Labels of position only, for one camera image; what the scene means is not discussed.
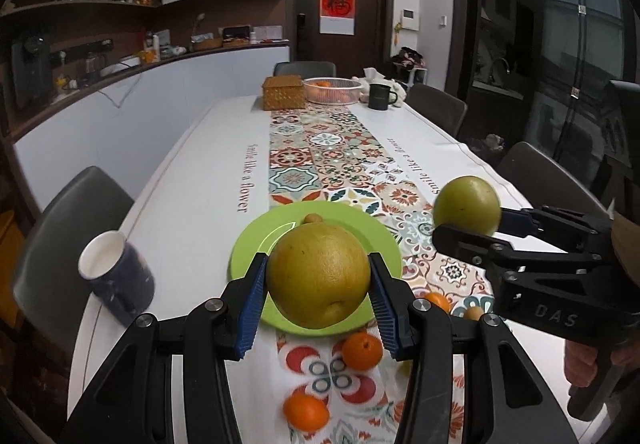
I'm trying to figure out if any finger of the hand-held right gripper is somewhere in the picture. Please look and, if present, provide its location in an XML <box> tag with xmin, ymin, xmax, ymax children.
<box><xmin>497</xmin><ymin>205</ymin><xmax>611</xmax><ymax>237</ymax></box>
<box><xmin>431</xmin><ymin>222</ymin><xmax>602</xmax><ymax>278</ymax></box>

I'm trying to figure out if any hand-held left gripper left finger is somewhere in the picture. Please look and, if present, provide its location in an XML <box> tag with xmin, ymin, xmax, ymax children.
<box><xmin>60</xmin><ymin>251</ymin><xmax>271</xmax><ymax>444</ymax></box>

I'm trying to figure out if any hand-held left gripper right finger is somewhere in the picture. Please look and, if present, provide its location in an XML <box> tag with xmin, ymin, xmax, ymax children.
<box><xmin>367</xmin><ymin>251</ymin><xmax>581</xmax><ymax>444</ymax></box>

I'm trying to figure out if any large green pear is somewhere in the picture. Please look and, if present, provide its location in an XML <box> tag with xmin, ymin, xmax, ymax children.
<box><xmin>432</xmin><ymin>175</ymin><xmax>502</xmax><ymax>239</ymax></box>

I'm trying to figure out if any green plate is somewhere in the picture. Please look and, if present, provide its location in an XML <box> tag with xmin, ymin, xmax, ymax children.
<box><xmin>229</xmin><ymin>201</ymin><xmax>403</xmax><ymax>337</ymax></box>

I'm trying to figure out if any large yellow pear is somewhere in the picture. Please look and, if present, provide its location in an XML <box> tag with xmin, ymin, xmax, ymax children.
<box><xmin>266</xmin><ymin>221</ymin><xmax>372</xmax><ymax>329</ymax></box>

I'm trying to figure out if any person's right hand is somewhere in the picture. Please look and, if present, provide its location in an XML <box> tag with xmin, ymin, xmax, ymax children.
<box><xmin>564</xmin><ymin>339</ymin><xmax>601</xmax><ymax>391</ymax></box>

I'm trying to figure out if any grey chair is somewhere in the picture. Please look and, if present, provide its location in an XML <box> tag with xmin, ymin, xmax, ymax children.
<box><xmin>407</xmin><ymin>84</ymin><xmax>468</xmax><ymax>137</ymax></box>
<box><xmin>12</xmin><ymin>165</ymin><xmax>136</xmax><ymax>355</ymax></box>
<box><xmin>273</xmin><ymin>61</ymin><xmax>337</xmax><ymax>78</ymax></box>
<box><xmin>495</xmin><ymin>141</ymin><xmax>608</xmax><ymax>225</ymax></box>

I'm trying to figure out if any dark blue mug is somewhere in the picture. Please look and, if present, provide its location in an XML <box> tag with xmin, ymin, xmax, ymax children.
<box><xmin>78</xmin><ymin>230</ymin><xmax>157</xmax><ymax>327</ymax></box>

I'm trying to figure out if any black mug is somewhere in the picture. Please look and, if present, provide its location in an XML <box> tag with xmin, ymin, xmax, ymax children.
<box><xmin>368</xmin><ymin>84</ymin><xmax>399</xmax><ymax>110</ymax></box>

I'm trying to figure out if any patterned table runner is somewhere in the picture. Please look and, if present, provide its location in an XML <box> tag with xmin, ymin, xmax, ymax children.
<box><xmin>267</xmin><ymin>101</ymin><xmax>501</xmax><ymax>444</ymax></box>

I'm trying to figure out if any glass sliding door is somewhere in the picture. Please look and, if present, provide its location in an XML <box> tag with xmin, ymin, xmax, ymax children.
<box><xmin>527</xmin><ymin>0</ymin><xmax>640</xmax><ymax>205</ymax></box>

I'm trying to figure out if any dark bag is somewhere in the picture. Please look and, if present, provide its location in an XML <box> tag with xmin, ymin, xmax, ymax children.
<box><xmin>391</xmin><ymin>48</ymin><xmax>427</xmax><ymax>70</ymax></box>

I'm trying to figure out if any white mesh basket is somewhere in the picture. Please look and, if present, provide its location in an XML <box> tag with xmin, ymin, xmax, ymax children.
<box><xmin>302</xmin><ymin>77</ymin><xmax>363</xmax><ymax>105</ymax></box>

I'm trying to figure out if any wicker box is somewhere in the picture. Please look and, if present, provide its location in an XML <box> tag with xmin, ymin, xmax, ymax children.
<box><xmin>262</xmin><ymin>75</ymin><xmax>307</xmax><ymax>112</ymax></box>

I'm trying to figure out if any white lower cabinet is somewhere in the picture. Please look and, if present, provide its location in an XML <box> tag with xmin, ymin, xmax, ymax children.
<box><xmin>12</xmin><ymin>44</ymin><xmax>291</xmax><ymax>209</ymax></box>

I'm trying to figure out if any black box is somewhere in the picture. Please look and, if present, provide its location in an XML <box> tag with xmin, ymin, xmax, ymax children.
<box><xmin>222</xmin><ymin>25</ymin><xmax>252</xmax><ymax>47</ymax></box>

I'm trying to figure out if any black water dispenser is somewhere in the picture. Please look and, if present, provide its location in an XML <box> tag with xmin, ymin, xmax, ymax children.
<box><xmin>11</xmin><ymin>36</ymin><xmax>53</xmax><ymax>109</ymax></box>

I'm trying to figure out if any red and white wall poster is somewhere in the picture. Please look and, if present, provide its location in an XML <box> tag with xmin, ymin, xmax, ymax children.
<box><xmin>320</xmin><ymin>0</ymin><xmax>357</xmax><ymax>35</ymax></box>

